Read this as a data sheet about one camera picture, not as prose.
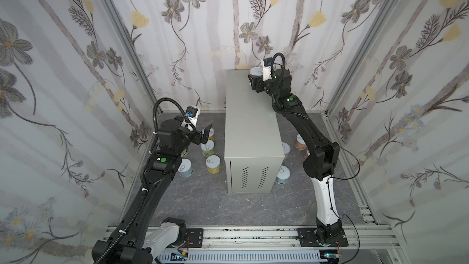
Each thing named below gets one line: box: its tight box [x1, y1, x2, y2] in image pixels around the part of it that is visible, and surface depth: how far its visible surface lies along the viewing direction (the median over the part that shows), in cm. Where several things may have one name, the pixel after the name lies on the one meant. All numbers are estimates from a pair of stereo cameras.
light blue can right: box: [275, 165, 291, 185], surface depth 90 cm
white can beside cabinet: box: [281, 141, 292, 158], surface depth 100 cm
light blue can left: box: [177, 158, 194, 178], surface depth 92 cm
